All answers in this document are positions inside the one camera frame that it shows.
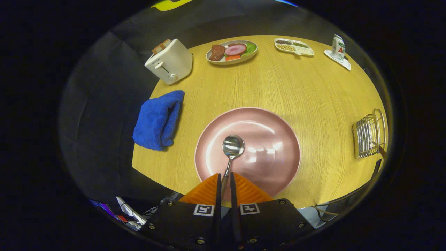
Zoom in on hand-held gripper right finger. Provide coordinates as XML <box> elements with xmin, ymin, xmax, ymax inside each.
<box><xmin>230</xmin><ymin>172</ymin><xmax>316</xmax><ymax>251</ymax></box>

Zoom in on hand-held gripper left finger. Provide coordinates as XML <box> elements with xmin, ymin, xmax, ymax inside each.
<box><xmin>139</xmin><ymin>173</ymin><xmax>222</xmax><ymax>251</ymax></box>

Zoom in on metal spoon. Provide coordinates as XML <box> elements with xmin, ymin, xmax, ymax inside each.
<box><xmin>221</xmin><ymin>135</ymin><xmax>245</xmax><ymax>201</ymax></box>

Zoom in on pink plate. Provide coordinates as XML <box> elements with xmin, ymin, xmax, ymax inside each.
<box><xmin>194</xmin><ymin>107</ymin><xmax>301</xmax><ymax>203</ymax></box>

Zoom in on blue towel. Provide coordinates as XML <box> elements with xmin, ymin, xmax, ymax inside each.
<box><xmin>132</xmin><ymin>90</ymin><xmax>185</xmax><ymax>151</ymax></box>

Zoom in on black table clamp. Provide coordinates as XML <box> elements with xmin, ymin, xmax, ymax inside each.
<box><xmin>371</xmin><ymin>159</ymin><xmax>383</xmax><ymax>180</ymax></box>

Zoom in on white oval food plate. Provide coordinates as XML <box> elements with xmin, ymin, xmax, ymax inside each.
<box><xmin>206</xmin><ymin>40</ymin><xmax>259</xmax><ymax>66</ymax></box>

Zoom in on white toaster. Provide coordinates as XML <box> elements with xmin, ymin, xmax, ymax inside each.
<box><xmin>144</xmin><ymin>38</ymin><xmax>193</xmax><ymax>85</ymax></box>

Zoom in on brown meat piece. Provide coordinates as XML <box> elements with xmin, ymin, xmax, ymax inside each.
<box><xmin>209</xmin><ymin>44</ymin><xmax>226</xmax><ymax>62</ymax></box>

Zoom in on pink ham slice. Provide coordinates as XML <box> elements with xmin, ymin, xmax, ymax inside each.
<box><xmin>224</xmin><ymin>44</ymin><xmax>247</xmax><ymax>56</ymax></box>

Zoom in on green lettuce leaf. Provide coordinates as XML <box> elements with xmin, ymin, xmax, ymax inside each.
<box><xmin>242</xmin><ymin>42</ymin><xmax>257</xmax><ymax>57</ymax></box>

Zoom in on toast slices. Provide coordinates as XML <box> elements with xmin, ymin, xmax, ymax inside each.
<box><xmin>152</xmin><ymin>38</ymin><xmax>172</xmax><ymax>54</ymax></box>

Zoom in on white divided bean dish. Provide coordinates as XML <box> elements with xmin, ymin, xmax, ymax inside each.
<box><xmin>274</xmin><ymin>38</ymin><xmax>315</xmax><ymax>57</ymax></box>

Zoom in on white square coaster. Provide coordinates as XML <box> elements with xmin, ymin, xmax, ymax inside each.
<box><xmin>324</xmin><ymin>49</ymin><xmax>352</xmax><ymax>71</ymax></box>

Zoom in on white drink bottle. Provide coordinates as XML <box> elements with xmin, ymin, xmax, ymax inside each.
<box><xmin>331</xmin><ymin>34</ymin><xmax>346</xmax><ymax>63</ymax></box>

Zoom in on beige cable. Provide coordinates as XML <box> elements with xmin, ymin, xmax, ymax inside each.
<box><xmin>312</xmin><ymin>204</ymin><xmax>338</xmax><ymax>218</ymax></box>

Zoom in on metal wire basket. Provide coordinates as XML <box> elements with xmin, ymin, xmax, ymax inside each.
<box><xmin>352</xmin><ymin>109</ymin><xmax>386</xmax><ymax>159</ymax></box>

